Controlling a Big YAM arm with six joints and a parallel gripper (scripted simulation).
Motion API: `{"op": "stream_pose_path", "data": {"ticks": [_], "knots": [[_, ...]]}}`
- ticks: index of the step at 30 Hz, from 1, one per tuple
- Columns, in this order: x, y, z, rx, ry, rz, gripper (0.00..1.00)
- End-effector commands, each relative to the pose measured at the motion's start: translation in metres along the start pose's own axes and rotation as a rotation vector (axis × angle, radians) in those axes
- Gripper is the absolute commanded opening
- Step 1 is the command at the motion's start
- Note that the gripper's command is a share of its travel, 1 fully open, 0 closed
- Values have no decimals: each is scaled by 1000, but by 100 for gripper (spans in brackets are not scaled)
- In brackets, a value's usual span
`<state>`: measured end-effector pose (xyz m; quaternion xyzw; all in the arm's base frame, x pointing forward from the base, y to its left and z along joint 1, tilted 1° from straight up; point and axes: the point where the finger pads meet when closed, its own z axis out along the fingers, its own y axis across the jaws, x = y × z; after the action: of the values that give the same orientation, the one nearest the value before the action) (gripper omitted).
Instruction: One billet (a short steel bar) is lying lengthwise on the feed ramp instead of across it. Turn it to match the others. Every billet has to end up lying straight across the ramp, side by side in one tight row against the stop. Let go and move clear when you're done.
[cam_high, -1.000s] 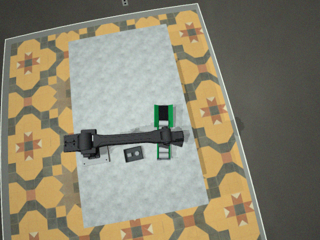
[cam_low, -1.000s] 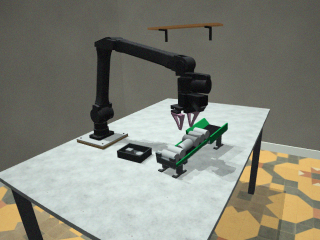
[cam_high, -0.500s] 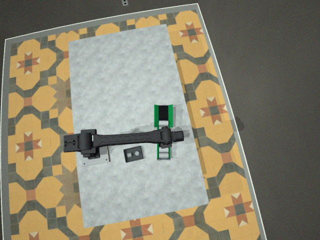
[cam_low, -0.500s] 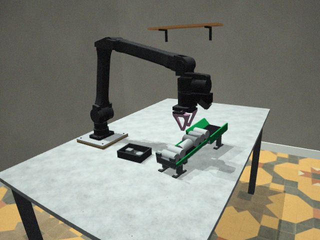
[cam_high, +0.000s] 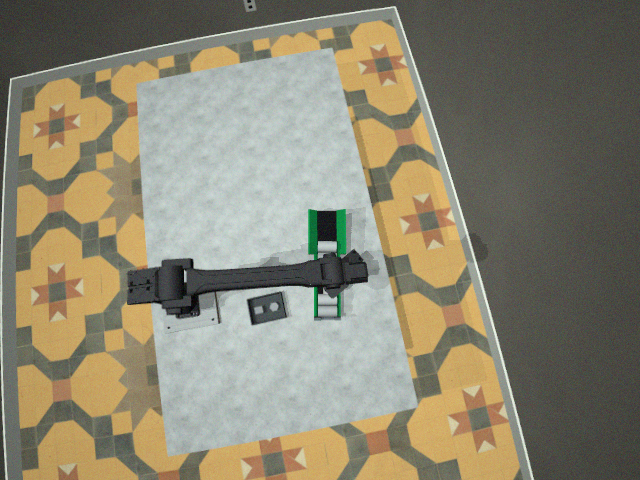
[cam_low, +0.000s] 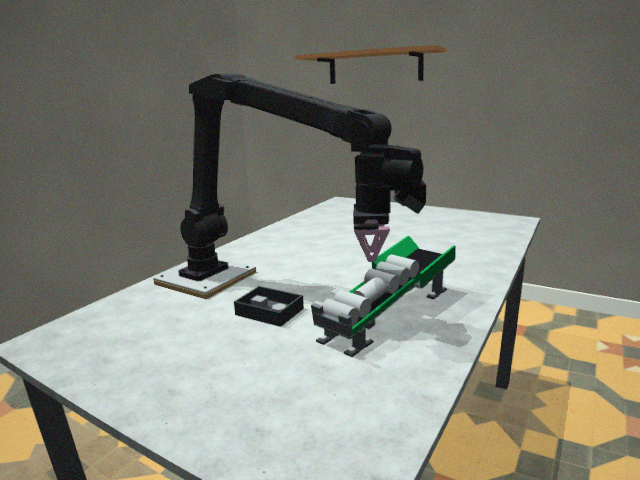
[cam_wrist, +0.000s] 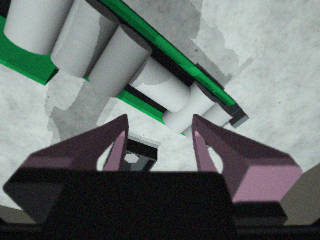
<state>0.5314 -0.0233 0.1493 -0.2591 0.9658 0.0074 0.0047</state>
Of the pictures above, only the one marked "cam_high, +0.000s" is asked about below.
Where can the white cylinder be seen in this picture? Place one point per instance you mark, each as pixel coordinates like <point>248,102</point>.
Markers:
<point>327,246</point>
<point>324,299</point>
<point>327,310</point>

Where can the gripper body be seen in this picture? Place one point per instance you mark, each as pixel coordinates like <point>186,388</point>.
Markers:
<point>334,292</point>

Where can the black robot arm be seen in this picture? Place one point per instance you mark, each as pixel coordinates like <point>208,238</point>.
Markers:
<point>165,284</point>

